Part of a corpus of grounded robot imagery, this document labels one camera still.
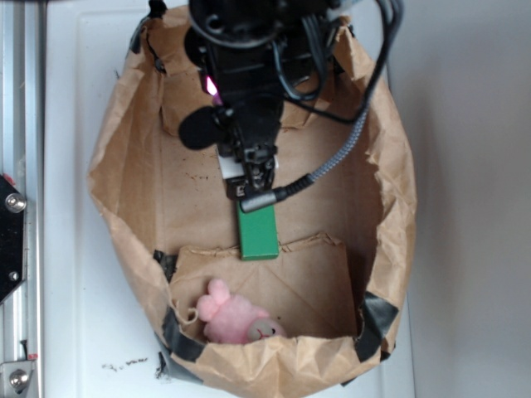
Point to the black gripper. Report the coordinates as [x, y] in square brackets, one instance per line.
[245, 123]

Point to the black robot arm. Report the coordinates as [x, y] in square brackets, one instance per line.
[301, 34]

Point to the black foam microphone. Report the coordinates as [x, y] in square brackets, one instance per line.
[199, 130]

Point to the green rectangular block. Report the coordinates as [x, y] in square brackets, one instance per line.
[258, 234]

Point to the pink plush toy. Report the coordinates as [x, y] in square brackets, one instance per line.
[232, 318]

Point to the brown paper bag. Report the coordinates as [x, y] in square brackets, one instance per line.
[346, 244]

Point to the black mounting plate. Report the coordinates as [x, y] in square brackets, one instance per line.
[12, 239]

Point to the aluminium frame rail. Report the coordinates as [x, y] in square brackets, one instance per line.
[23, 33]

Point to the silver corner bracket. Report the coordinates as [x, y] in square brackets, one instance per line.
[19, 380]

